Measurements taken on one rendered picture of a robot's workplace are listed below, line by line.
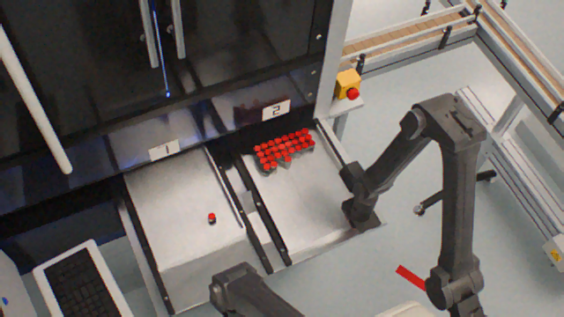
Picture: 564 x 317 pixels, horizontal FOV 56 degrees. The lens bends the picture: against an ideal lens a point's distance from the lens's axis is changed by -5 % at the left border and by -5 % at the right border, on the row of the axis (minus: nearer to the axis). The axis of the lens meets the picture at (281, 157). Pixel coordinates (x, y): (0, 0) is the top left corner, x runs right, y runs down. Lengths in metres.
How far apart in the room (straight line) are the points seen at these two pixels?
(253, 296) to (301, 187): 0.76
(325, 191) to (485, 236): 1.27
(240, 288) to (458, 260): 0.44
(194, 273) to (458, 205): 0.78
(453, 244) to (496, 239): 1.67
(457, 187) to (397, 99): 2.03
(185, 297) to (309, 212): 0.43
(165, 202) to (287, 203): 0.35
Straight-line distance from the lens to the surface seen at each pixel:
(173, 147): 1.57
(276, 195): 1.64
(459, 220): 1.09
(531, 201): 2.33
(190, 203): 1.63
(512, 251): 2.80
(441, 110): 1.03
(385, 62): 1.96
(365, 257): 2.56
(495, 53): 2.16
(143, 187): 1.68
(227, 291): 1.00
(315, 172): 1.69
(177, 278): 1.55
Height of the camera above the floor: 2.34
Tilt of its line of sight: 59 degrees down
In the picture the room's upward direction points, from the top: 6 degrees clockwise
